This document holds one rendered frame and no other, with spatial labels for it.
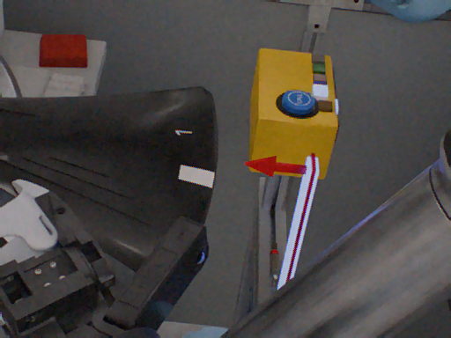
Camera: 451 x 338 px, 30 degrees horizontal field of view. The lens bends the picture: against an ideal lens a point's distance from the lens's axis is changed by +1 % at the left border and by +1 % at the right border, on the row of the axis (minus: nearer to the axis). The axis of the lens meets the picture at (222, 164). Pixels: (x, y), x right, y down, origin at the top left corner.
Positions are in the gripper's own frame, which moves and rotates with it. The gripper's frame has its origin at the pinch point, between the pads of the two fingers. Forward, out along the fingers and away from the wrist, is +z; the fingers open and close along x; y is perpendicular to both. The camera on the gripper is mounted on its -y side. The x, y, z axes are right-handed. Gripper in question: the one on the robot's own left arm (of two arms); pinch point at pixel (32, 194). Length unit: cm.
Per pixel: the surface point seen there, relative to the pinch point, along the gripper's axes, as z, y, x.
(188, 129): 1.0, -16.7, 1.4
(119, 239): -6.6, -4.7, 2.5
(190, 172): -3.3, -14.1, 2.1
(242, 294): 16, -36, 58
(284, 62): 18.5, -42.9, 15.2
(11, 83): 24.3, -8.0, 7.5
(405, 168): 28, -86, 66
